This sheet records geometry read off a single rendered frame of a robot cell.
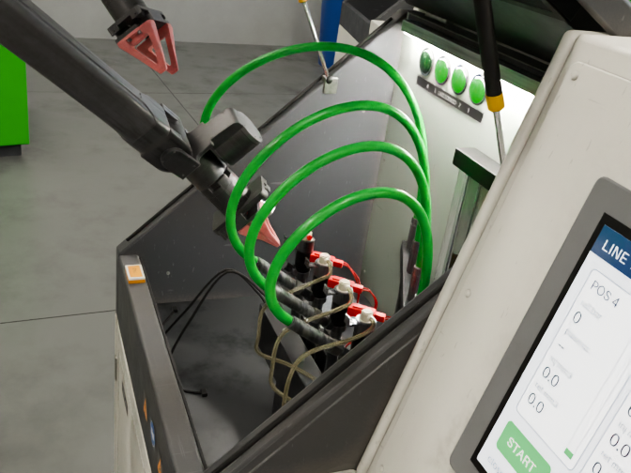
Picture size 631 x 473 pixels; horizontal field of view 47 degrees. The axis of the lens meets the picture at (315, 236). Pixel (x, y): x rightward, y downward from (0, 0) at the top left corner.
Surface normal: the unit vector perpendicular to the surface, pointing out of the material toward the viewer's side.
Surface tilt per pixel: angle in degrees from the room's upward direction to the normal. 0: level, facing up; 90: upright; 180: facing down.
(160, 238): 90
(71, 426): 0
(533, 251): 76
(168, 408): 0
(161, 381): 0
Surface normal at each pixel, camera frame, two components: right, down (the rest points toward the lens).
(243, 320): 0.13, -0.89
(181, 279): 0.35, 0.45
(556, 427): -0.87, -0.17
